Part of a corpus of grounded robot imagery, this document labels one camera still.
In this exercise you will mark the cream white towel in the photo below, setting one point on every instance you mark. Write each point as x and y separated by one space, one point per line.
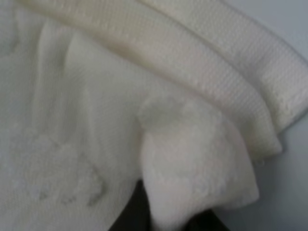
96 95

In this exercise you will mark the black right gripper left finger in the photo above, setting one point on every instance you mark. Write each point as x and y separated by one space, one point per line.
136 214

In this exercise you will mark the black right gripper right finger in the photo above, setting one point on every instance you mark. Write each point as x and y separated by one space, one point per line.
206 221

